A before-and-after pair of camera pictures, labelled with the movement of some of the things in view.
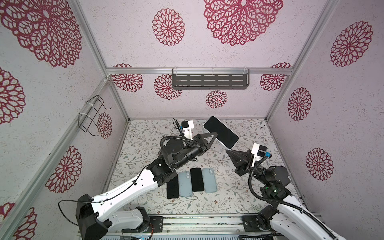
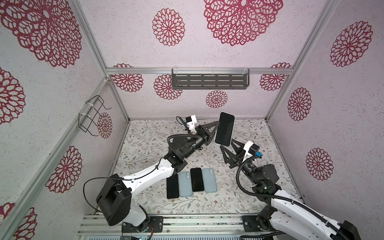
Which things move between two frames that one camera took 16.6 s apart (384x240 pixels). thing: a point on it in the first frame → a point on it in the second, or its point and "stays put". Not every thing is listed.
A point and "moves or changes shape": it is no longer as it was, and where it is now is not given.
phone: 227,138 moves or changes shape
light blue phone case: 185,184 stays put
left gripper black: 198,140 → 205,135
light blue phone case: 210,180 stays put
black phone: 173,188 stays put
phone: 197,184 stays put
